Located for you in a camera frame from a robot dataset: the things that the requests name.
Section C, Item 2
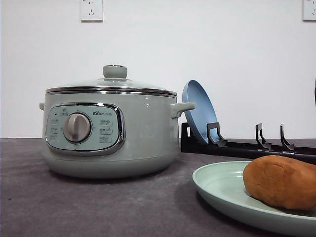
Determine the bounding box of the glass pot lid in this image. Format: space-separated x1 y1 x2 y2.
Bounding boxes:
45 65 177 95

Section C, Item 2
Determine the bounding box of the black dish rack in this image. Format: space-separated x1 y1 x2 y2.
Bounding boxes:
181 122 316 164

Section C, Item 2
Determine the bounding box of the green plate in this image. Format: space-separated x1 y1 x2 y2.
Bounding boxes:
192 161 316 230

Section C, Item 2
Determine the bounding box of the blue plate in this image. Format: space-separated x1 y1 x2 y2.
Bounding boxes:
182 79 220 143

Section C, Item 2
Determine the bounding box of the right white wall socket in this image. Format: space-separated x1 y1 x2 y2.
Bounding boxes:
302 0 316 23

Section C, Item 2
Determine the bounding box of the left white wall socket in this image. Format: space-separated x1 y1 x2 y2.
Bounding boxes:
79 0 103 23

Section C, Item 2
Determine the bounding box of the green electric steamer pot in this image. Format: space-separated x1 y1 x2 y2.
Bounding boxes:
39 65 197 179

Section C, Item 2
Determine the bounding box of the orange brown potato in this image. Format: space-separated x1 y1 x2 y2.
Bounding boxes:
242 155 316 210

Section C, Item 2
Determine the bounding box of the white wall socket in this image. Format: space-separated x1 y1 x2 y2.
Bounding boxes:
302 0 316 23
79 0 103 23

